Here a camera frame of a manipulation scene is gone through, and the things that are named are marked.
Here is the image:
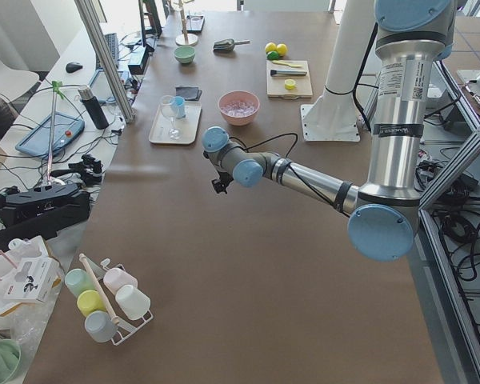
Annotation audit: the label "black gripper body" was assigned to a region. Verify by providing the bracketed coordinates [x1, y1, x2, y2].
[211, 171, 231, 194]

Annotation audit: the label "pink bowl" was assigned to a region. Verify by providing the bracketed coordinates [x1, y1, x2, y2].
[218, 90, 260, 126]

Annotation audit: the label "metal ice scoop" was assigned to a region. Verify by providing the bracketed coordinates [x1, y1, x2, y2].
[213, 38, 250, 52]

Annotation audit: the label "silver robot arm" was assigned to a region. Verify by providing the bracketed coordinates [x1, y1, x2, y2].
[202, 1, 458, 261]

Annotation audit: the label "clear plastic ice cubes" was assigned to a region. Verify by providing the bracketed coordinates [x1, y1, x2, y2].
[220, 99, 257, 118]

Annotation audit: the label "light blue cup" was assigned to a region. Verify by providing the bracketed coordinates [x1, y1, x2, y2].
[174, 96, 186, 119]

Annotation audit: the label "pink cup in rack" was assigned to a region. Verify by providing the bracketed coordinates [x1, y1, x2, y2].
[103, 267, 138, 294]

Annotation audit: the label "white cup in rack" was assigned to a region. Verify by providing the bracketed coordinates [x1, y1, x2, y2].
[115, 284, 151, 320]

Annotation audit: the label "white cup rack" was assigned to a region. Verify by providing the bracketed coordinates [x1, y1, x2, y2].
[99, 258, 154, 346]

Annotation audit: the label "green cup in rack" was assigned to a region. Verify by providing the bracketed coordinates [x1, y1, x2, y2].
[64, 268, 94, 298]

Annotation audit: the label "yellow cup in rack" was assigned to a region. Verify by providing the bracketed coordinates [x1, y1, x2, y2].
[77, 290, 106, 317]

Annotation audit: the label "grey-blue cup in rack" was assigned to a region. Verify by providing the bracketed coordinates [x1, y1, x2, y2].
[84, 310, 118, 343]

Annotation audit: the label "beige plastic tray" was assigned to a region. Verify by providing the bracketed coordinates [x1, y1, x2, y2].
[148, 101, 202, 145]

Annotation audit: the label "dark grey folded cloth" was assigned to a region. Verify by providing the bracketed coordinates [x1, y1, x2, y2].
[175, 86, 202, 101]

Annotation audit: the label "clear wine glass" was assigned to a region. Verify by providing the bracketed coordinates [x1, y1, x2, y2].
[160, 95, 180, 140]

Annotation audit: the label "yellow citrus squeezer cap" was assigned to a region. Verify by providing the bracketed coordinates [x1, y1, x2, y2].
[284, 78, 296, 90]

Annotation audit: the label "wooden cutting board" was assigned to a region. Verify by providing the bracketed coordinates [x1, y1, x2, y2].
[266, 60, 313, 98]

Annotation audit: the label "mint green bowl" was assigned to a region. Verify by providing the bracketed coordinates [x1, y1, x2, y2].
[174, 45, 195, 65]

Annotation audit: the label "yellow plastic knife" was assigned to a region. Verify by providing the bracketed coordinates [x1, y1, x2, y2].
[272, 60, 302, 68]

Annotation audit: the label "yellow lemon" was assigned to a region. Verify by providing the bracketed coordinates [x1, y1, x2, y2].
[265, 42, 277, 54]

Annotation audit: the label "green lime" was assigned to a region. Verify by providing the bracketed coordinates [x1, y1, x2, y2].
[276, 43, 288, 57]

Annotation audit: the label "black thermos bottle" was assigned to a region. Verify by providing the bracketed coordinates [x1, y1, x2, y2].
[78, 85, 109, 130]

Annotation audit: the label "blue teach pendant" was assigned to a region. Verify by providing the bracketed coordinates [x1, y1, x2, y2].
[15, 112, 85, 158]

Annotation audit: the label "black bag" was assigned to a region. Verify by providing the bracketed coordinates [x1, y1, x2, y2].
[0, 184, 90, 250]

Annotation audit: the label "black keyboard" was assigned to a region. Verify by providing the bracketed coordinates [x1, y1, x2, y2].
[103, 33, 120, 67]

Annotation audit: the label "black computer mouse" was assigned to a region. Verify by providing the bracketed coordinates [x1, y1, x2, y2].
[65, 62, 83, 74]

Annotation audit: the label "white cardboard box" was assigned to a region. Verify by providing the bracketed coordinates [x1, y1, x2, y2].
[3, 257, 59, 303]

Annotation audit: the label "wooden rack handle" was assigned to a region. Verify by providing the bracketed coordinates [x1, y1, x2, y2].
[78, 253, 120, 325]

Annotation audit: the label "aluminium frame post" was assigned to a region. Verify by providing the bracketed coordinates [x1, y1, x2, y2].
[74, 0, 135, 124]

